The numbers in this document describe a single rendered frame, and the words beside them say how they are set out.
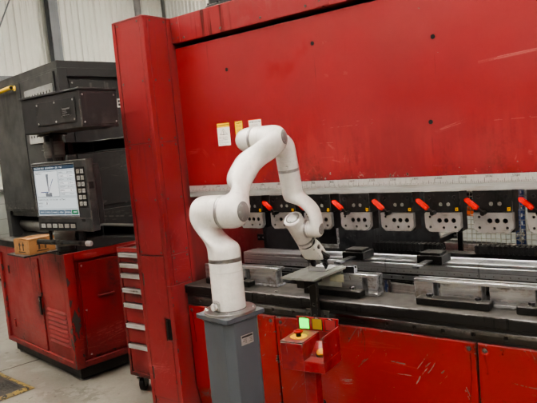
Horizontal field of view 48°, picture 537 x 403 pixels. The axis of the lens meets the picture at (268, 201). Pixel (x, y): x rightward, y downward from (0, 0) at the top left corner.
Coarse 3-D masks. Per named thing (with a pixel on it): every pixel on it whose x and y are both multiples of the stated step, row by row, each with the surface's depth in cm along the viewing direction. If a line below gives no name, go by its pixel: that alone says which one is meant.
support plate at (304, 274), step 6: (300, 270) 275; (306, 270) 274; (330, 270) 270; (336, 270) 269; (288, 276) 266; (294, 276) 265; (300, 276) 264; (306, 276) 263; (312, 276) 262; (318, 276) 261; (324, 276) 261
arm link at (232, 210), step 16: (256, 128) 235; (272, 128) 229; (256, 144) 226; (272, 144) 227; (240, 160) 223; (256, 160) 225; (240, 176) 218; (240, 192) 211; (224, 208) 206; (240, 208) 206; (224, 224) 208; (240, 224) 208
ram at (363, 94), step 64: (384, 0) 245; (448, 0) 229; (512, 0) 215; (192, 64) 315; (256, 64) 289; (320, 64) 267; (384, 64) 248; (448, 64) 232; (512, 64) 218; (192, 128) 321; (320, 128) 271; (384, 128) 252; (448, 128) 235; (512, 128) 221; (192, 192) 327; (256, 192) 299; (320, 192) 276; (384, 192) 256
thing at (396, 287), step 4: (392, 280) 484; (392, 284) 462; (396, 284) 460; (400, 284) 458; (404, 284) 457; (408, 284) 456; (412, 284) 471; (392, 288) 463; (396, 288) 460; (400, 288) 457; (404, 288) 455; (408, 288) 452; (412, 288) 450; (392, 292) 463; (396, 292) 461; (400, 292) 458; (404, 292) 455; (408, 292) 453; (412, 292) 450
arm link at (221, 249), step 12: (192, 204) 216; (204, 204) 212; (192, 216) 215; (204, 216) 211; (204, 228) 214; (216, 228) 214; (204, 240) 213; (216, 240) 213; (228, 240) 214; (216, 252) 210; (228, 252) 210; (240, 252) 214; (216, 264) 211
